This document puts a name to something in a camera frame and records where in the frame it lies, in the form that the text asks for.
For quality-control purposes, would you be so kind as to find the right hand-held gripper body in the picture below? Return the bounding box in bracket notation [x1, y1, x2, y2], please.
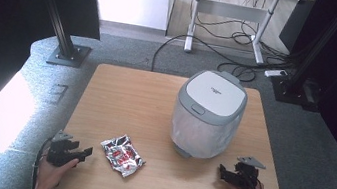
[231, 153, 268, 189]

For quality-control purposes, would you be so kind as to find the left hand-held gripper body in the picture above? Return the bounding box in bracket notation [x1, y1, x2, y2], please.
[45, 128, 84, 171]

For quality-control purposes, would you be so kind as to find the silver red snack wrapper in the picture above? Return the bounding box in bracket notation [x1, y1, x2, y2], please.
[96, 130, 150, 182]

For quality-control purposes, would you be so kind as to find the white grey lidded trash can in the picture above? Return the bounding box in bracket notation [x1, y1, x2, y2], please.
[166, 64, 252, 167]

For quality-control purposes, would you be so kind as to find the person's left hand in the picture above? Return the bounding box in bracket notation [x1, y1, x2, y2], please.
[34, 152, 80, 189]

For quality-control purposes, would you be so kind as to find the white power strip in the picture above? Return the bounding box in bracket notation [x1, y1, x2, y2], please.
[263, 67, 289, 81]

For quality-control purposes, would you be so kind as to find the black metal stand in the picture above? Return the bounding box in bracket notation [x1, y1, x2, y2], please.
[268, 0, 337, 112]
[23, 0, 101, 72]

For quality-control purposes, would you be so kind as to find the black flat panel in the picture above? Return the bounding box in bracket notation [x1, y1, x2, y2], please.
[276, 0, 317, 58]

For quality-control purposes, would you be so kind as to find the left hand-held gripper cable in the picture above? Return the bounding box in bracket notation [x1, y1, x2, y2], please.
[29, 135, 54, 189]

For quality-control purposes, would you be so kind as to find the tangle of black cables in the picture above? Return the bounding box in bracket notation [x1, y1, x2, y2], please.
[187, 0, 308, 91]

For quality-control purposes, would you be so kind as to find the long black floor cable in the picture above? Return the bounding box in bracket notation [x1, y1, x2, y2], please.
[150, 29, 266, 89]

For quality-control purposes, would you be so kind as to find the white metal frame desk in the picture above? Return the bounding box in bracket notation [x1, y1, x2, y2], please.
[176, 0, 317, 73]

